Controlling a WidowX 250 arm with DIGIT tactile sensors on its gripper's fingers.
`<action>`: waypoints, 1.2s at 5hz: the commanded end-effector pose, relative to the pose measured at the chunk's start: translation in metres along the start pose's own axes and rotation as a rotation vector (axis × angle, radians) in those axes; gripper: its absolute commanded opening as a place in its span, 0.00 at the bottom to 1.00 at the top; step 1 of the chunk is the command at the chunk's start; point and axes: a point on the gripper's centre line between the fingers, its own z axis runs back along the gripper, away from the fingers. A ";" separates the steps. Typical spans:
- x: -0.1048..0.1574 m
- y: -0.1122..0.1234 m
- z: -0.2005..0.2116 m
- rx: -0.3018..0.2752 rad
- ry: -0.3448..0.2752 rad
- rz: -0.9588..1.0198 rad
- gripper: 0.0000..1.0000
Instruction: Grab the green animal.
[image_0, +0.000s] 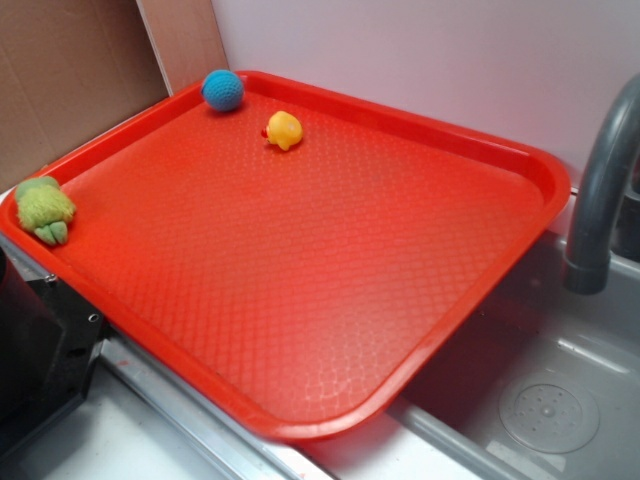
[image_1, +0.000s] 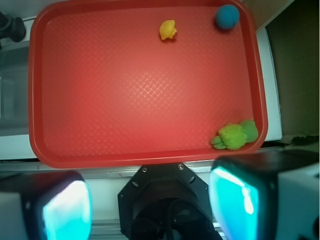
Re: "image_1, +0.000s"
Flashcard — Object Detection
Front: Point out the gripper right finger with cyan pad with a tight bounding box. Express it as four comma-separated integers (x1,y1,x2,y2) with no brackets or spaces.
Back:
208,149,320,240

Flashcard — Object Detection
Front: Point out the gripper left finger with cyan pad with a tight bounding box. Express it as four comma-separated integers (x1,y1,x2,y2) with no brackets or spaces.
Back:
0,170,93,240

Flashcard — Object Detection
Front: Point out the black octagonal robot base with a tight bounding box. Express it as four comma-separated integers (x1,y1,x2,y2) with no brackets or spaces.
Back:
117,163,222,240

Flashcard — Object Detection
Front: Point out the green fuzzy toy animal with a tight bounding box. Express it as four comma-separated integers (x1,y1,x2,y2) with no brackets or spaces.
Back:
209,119,259,151

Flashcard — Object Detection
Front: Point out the red plastic tray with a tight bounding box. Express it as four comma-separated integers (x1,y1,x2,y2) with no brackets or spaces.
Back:
28,0,268,169

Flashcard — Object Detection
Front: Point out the black knob object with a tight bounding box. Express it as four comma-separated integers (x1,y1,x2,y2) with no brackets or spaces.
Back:
0,12,27,43

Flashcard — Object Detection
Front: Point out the blue ribbed ball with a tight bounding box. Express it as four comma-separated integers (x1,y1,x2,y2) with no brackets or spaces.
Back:
215,4,240,30

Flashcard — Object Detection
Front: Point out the yellow rubber duck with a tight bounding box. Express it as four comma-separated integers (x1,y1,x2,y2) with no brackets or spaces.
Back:
159,19,178,41

